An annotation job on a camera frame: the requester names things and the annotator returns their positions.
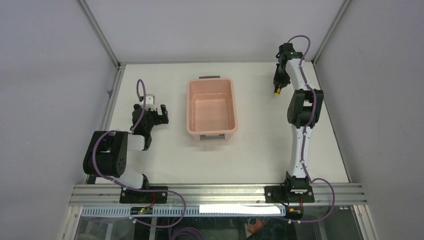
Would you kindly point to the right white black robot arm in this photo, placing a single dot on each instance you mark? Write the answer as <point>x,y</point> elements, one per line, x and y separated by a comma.
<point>303,114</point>

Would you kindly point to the grey slotted cable duct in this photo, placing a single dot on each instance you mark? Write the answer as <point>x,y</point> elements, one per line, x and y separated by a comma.
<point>203,210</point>

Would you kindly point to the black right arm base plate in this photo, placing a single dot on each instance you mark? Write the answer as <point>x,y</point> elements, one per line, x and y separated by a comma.
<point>281,194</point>

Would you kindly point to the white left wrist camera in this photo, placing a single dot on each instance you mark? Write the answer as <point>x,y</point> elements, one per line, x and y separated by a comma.
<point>149,101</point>

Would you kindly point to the orange object under table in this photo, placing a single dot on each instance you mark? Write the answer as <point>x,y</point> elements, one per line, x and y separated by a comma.
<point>254,224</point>

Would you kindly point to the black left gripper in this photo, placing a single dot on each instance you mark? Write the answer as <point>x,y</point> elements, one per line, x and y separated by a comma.
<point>162,118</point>

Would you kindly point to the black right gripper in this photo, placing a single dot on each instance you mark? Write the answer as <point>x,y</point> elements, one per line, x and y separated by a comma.
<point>277,80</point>

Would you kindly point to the aluminium mounting rail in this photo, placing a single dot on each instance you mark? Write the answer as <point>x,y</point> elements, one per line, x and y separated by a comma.
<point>343,194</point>

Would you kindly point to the pink plastic bin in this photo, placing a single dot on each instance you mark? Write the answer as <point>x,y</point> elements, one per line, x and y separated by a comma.
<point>211,112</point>

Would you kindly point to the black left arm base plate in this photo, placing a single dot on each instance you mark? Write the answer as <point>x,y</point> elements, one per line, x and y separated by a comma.
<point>158,196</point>

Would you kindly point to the yellow black screwdriver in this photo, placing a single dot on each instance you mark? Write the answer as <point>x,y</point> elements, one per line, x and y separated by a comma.
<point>277,90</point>

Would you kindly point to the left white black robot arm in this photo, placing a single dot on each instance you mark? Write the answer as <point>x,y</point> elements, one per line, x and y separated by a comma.
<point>106,155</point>

